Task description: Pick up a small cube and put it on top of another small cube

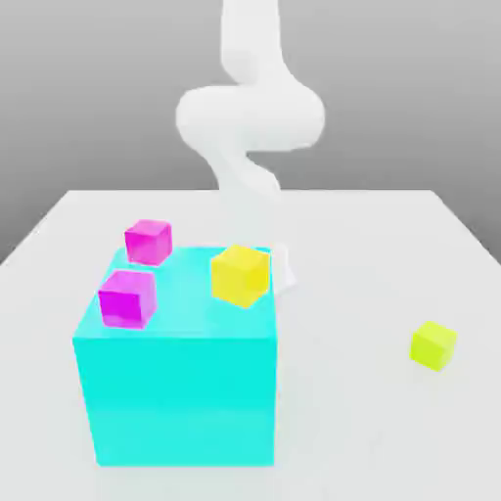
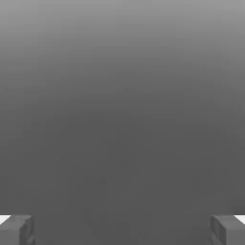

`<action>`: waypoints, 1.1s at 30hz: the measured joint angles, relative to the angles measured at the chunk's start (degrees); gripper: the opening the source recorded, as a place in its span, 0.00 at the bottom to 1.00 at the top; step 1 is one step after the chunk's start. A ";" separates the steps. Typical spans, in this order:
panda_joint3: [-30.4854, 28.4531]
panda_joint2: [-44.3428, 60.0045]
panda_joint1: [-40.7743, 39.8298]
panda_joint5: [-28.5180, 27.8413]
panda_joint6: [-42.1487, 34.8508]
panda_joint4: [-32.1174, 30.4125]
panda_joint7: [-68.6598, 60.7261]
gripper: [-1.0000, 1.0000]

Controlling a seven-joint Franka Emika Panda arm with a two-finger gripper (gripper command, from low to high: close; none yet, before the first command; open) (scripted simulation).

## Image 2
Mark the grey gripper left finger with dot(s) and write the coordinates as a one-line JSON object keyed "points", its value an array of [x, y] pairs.
{"points": [[15, 231]]}

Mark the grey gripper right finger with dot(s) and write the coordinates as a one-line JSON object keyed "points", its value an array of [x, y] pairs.
{"points": [[229, 231]]}

